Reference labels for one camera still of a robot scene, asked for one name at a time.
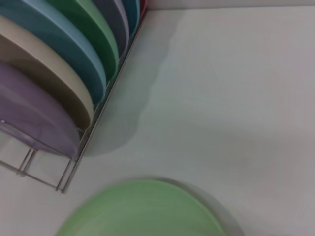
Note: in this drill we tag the lavender plate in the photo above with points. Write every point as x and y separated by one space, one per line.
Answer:
29 110

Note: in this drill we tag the teal plate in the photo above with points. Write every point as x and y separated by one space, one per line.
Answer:
131 12

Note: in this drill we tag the light blue plate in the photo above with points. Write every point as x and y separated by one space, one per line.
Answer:
61 37

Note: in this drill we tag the dark green plate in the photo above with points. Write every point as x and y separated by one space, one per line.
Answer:
98 24

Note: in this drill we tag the red plate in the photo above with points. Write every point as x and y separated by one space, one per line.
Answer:
143 5

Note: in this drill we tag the beige plate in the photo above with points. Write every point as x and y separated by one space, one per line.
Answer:
49 71

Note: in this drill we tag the grey purple plate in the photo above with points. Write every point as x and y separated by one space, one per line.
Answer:
115 14

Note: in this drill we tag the light green plate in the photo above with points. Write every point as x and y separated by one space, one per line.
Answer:
142 211

